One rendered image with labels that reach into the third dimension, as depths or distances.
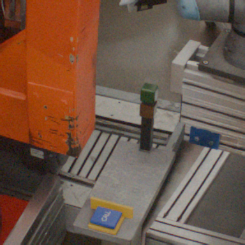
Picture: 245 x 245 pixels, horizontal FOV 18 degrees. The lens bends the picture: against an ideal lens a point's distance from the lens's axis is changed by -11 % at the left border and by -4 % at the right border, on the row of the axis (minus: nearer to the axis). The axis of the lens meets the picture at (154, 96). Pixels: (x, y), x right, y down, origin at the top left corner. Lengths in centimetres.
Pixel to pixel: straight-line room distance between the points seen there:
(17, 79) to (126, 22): 180
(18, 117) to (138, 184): 39
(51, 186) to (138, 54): 146
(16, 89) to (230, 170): 87
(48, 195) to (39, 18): 56
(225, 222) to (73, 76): 74
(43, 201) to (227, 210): 63
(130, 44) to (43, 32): 173
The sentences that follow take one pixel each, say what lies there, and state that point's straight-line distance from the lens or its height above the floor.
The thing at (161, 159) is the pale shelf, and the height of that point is 45.
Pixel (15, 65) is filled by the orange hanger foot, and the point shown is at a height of 77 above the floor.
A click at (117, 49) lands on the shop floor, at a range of 373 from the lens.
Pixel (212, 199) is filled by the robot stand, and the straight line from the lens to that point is 262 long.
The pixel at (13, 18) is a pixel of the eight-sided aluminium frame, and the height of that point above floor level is 77.
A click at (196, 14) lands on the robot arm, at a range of 204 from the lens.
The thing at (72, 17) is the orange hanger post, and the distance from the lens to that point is 202.
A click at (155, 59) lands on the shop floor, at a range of 367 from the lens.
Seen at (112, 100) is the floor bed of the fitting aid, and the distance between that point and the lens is 326.
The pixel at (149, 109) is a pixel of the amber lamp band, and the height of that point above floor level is 60.
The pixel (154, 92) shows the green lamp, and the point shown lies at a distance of 228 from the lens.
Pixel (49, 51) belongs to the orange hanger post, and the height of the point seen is 85.
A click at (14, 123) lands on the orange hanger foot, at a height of 58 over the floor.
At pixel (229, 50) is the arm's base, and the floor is 84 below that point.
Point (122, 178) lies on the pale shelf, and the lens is 231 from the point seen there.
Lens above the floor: 193
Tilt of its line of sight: 34 degrees down
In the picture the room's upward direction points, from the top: 4 degrees clockwise
